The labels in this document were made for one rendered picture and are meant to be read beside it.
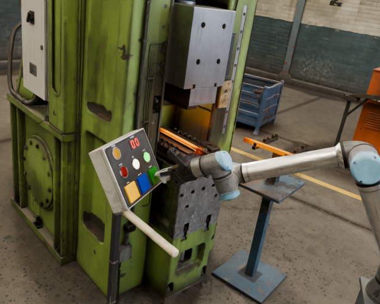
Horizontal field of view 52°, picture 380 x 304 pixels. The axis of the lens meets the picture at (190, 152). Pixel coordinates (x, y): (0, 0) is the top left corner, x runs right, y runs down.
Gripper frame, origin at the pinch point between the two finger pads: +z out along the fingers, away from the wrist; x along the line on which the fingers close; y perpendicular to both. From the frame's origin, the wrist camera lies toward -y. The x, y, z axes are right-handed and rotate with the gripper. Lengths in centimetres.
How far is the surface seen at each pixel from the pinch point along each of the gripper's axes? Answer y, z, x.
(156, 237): 34.6, 17.7, 4.6
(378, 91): 57, -95, 373
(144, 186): 2.1, 1.3, -11.1
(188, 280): 87, 39, 48
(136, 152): -12.8, 2.0, -6.1
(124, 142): -19.8, 2.0, -11.5
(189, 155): 4.6, 2.2, 40.5
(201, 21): -59, -32, 36
